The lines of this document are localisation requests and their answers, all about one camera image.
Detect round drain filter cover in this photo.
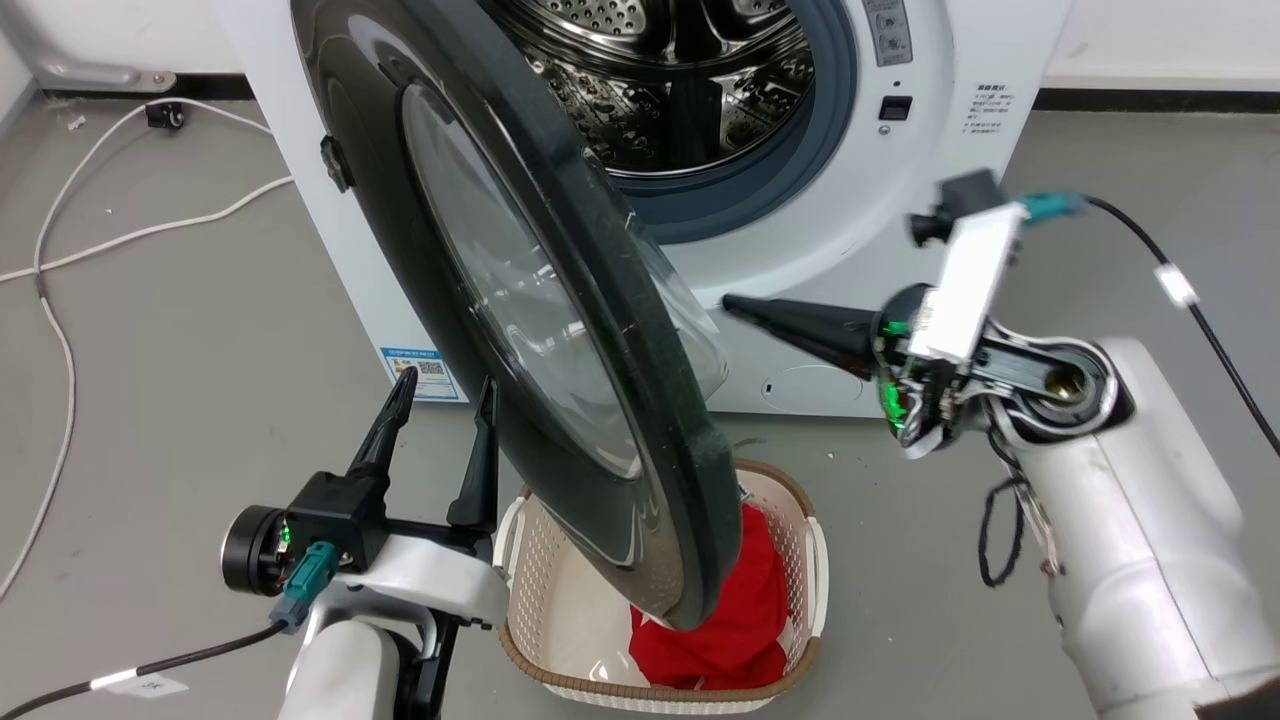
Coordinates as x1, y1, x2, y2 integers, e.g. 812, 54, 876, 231
759, 364, 873, 412

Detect grey rubber door gasket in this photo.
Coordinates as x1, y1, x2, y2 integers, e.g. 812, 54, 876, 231
600, 0, 861, 246

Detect black round glass washer door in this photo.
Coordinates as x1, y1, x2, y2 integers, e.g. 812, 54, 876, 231
290, 0, 743, 633

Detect printed warning label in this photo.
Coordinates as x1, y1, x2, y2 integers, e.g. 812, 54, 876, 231
963, 81, 1022, 137

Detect stainless steel washer drum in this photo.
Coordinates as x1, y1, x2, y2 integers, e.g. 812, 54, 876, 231
480, 0, 816, 177

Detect thin black looped cable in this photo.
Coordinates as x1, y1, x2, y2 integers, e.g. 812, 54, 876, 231
977, 440, 1061, 590

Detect blue white energy sticker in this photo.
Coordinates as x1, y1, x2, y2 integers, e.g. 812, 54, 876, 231
379, 346, 463, 404

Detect white floor cable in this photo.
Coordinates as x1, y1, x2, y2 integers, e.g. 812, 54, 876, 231
0, 98, 275, 601
0, 176, 295, 284

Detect red garment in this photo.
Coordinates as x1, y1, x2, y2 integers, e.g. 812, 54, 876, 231
628, 503, 791, 692

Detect white front-load washing machine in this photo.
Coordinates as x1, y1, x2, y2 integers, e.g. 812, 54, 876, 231
215, 0, 1076, 419

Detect black green-lit right gripper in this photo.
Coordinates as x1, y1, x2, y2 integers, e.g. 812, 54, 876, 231
721, 284, 1003, 462

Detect grey metal floor bracket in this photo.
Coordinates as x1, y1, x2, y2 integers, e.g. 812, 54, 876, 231
0, 0, 178, 94

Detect black cable teal plug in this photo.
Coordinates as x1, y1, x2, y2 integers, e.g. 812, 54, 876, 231
1020, 191, 1280, 456
0, 542, 338, 720

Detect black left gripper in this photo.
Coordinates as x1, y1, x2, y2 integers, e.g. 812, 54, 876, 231
221, 367, 501, 598

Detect white laundry basket brown rim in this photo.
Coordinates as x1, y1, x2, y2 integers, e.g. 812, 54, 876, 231
493, 458, 831, 715

